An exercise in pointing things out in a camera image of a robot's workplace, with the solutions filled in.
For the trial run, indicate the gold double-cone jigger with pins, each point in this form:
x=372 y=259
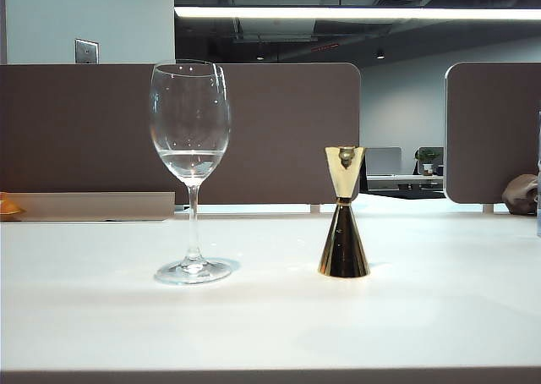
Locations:
x=344 y=253

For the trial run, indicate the clear stemmed wine glass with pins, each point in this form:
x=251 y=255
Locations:
x=190 y=168

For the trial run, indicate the white partition foot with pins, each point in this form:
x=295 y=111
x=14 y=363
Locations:
x=315 y=208

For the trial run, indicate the wide brown desk partition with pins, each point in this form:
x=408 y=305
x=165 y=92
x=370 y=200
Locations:
x=274 y=126

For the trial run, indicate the black office chair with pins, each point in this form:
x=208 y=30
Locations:
x=362 y=172

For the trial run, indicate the white background desk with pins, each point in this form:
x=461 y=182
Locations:
x=397 y=182

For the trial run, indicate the red ceiling indicator strip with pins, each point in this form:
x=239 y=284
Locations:
x=325 y=47

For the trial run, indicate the small potted green plant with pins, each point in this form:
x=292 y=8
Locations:
x=427 y=157

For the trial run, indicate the long white ceiling light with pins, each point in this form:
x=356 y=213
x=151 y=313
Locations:
x=338 y=12

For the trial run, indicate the crumpled brown bag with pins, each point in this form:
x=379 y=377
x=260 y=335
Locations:
x=520 y=193

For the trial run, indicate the orange round object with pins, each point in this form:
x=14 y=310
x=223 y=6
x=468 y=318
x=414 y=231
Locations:
x=8 y=207

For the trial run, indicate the grey wall switch plate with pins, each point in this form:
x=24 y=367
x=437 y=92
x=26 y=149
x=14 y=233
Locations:
x=86 y=51

